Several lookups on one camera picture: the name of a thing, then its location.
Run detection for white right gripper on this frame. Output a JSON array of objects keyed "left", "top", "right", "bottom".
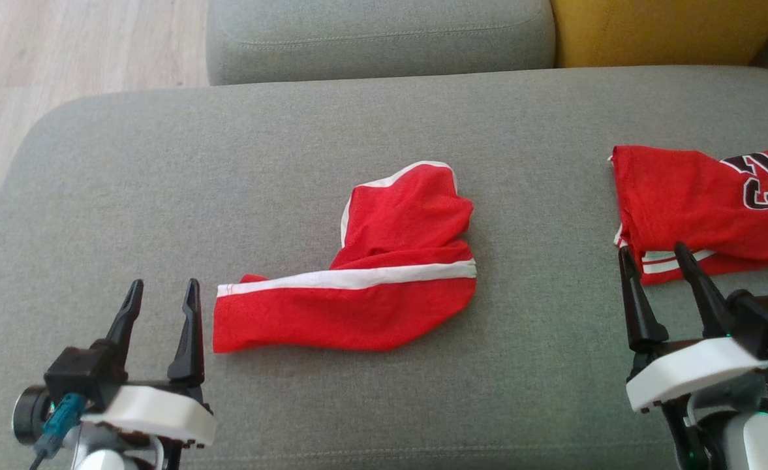
[{"left": 619, "top": 243, "right": 768, "bottom": 414}]

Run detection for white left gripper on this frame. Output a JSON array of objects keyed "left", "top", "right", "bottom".
[{"left": 84, "top": 279, "right": 218, "bottom": 448}]

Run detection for red jersey with number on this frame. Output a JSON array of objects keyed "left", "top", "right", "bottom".
[{"left": 609, "top": 145, "right": 768, "bottom": 286}]

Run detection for red shorts with white stripe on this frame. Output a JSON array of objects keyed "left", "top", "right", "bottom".
[{"left": 212, "top": 160, "right": 478, "bottom": 354}]

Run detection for large grey sofa chaise cushion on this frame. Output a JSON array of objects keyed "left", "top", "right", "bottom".
[{"left": 0, "top": 64, "right": 768, "bottom": 470}]

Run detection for wide yellow sofa backrest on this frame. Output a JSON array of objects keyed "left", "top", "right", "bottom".
[{"left": 549, "top": 0, "right": 768, "bottom": 69}]

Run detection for grey sofa seat cushion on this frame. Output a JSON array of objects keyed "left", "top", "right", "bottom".
[{"left": 206, "top": 0, "right": 557, "bottom": 87}]

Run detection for left teal connector black cable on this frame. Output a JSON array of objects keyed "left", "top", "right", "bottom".
[{"left": 28, "top": 392, "right": 89, "bottom": 470}]

